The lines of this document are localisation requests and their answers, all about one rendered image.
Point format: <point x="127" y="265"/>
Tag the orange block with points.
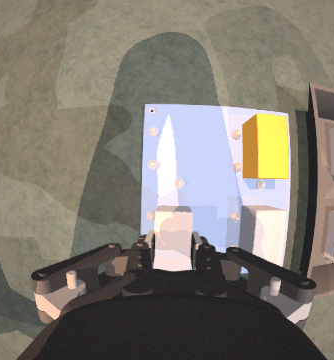
<point x="265" y="147"/>

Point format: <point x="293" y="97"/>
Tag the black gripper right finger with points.
<point x="290" y="292"/>

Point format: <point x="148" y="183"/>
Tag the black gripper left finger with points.
<point x="55" y="285"/>

